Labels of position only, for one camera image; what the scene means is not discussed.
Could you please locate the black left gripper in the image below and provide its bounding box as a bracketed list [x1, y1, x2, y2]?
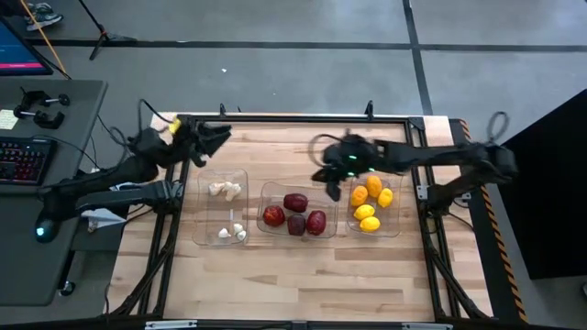
[176, 122, 233, 167]

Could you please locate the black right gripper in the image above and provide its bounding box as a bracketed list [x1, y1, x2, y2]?
[311, 140, 368, 204]

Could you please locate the orange-yellow lemon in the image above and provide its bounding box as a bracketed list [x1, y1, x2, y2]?
[349, 184, 370, 208]
[366, 174, 383, 199]

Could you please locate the yellow lemon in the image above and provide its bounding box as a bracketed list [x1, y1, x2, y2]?
[359, 215, 382, 234]
[376, 187, 394, 209]
[353, 203, 376, 222]

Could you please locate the clear plastic basket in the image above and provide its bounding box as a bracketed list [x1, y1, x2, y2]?
[191, 167, 250, 248]
[346, 172, 404, 238]
[255, 181, 339, 239]

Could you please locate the white paper sheet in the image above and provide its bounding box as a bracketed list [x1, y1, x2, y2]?
[81, 207, 126, 234]

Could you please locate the black tripod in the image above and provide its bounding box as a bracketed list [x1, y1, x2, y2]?
[75, 0, 138, 61]

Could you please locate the black C-clamp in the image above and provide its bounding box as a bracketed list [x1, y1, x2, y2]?
[12, 105, 66, 130]
[18, 86, 72, 109]

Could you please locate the backlit black keyboard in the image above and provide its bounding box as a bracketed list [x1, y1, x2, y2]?
[0, 136, 59, 186]

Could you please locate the black computer mouse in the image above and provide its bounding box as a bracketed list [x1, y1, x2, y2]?
[34, 218, 59, 245]

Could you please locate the yellow black hazard tape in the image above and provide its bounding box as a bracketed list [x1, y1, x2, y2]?
[457, 117, 529, 325]

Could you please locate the pale yellow sticky note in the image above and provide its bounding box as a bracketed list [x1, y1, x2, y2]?
[0, 108, 19, 131]

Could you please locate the person's shoe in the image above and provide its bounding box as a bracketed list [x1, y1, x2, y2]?
[23, 1, 64, 32]

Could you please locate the grey desk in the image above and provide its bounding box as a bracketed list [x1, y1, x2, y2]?
[0, 79, 109, 307]

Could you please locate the blue computer monitor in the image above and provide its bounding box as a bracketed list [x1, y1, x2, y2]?
[0, 16, 55, 77]

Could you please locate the black panel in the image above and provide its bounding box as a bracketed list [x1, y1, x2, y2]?
[498, 88, 587, 281]

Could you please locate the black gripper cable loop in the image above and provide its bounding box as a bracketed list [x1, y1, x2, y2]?
[307, 133, 343, 169]

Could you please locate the black aluminium rig frame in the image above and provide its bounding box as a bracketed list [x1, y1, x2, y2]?
[107, 112, 494, 330]

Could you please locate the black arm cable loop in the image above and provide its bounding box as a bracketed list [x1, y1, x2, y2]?
[485, 111, 511, 144]

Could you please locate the yellow cable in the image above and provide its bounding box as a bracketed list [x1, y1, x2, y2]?
[18, 0, 69, 77]

